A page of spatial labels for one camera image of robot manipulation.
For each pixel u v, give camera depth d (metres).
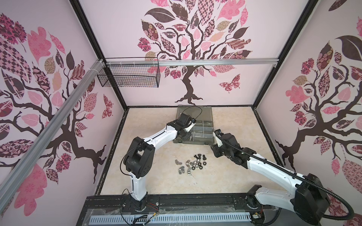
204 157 0.90
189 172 0.84
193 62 0.94
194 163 0.88
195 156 0.90
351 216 0.37
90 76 0.76
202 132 0.98
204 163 0.88
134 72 0.95
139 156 0.52
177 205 0.74
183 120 0.73
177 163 0.88
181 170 0.85
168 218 0.70
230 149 0.62
